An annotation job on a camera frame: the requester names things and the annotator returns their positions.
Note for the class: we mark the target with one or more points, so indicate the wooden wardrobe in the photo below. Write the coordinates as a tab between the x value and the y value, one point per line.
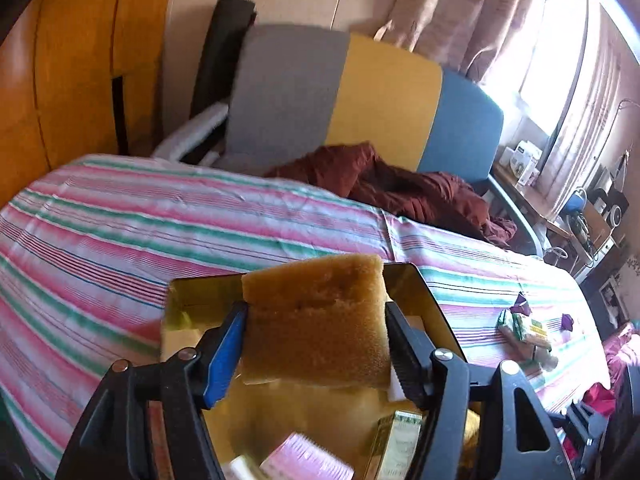
75	85

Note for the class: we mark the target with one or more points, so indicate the tan sponge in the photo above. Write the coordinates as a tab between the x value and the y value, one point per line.
315	320

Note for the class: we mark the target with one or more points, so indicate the blue round object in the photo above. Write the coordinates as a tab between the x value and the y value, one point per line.
575	202

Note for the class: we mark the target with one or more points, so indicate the gold metal tray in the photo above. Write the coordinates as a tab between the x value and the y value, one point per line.
300	410

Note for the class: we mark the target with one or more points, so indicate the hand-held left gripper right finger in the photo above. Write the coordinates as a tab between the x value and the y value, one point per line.
405	360

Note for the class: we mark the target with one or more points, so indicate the white appliance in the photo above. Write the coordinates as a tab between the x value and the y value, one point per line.
522	160

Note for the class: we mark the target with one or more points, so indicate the black speaker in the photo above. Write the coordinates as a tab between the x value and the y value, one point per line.
612	200

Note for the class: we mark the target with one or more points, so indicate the green and white box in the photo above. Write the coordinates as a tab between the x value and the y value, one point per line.
392	447

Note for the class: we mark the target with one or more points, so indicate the beige patterned curtain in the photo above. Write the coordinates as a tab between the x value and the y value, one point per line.
450	10
600	110

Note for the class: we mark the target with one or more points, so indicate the maroon jacket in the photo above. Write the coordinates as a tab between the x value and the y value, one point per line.
400	185

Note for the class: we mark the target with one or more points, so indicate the grey yellow blue sofa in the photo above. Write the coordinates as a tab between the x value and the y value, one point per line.
380	95

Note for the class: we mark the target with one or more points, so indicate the window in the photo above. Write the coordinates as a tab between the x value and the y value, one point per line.
555	60

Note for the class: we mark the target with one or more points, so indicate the small yellow green box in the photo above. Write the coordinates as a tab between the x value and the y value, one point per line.
537	330

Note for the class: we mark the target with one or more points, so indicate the red cloth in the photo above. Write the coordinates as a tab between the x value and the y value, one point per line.
620	355

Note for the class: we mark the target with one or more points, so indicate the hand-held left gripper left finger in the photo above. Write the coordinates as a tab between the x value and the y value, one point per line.
225	360

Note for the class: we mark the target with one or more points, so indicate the green packet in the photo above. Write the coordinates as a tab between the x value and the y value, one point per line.
510	325

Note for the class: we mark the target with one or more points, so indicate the purple wrapper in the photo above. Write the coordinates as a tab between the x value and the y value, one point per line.
521	304
567	321

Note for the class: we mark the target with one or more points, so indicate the black chair back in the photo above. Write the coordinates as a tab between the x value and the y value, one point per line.
220	60

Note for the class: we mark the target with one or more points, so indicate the white armrest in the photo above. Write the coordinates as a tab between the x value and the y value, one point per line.
195	130

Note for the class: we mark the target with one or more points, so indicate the wooden desk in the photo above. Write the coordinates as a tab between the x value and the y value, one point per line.
530	200

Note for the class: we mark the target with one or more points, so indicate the pink packet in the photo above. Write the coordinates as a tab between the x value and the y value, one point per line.
305	460

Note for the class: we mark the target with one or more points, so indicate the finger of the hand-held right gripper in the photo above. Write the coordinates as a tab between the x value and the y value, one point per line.
585	430

